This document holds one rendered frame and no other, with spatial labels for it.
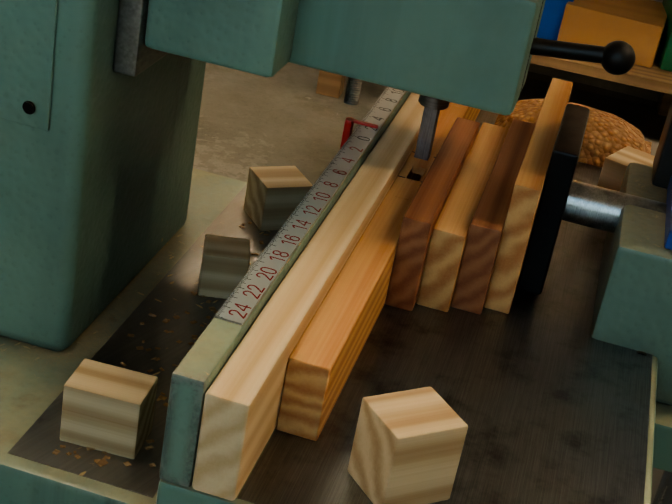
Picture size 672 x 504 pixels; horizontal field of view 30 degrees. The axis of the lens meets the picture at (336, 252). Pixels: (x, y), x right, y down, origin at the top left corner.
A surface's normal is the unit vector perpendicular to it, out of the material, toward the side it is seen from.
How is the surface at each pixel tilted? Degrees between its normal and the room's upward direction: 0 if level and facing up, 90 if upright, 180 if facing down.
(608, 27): 90
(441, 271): 90
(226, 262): 90
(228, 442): 90
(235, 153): 0
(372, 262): 0
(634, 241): 0
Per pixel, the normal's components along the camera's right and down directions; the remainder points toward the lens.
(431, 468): 0.47, 0.47
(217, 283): 0.05, 0.46
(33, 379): 0.16, -0.88
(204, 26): -0.25, 0.40
